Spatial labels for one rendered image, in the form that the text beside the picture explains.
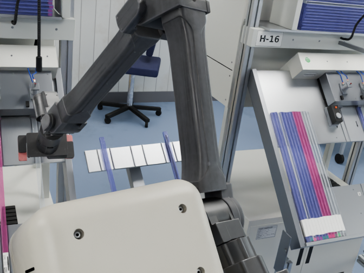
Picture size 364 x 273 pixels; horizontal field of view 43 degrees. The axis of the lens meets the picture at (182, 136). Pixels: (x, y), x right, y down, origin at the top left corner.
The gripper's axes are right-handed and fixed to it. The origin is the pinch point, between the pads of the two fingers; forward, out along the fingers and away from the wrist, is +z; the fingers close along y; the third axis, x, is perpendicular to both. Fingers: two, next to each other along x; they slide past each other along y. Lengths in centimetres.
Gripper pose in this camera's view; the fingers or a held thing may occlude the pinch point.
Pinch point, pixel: (43, 155)
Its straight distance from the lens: 133.8
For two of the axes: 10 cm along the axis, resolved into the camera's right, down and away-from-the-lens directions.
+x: 1.6, 9.4, -3.1
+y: -9.2, 0.3, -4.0
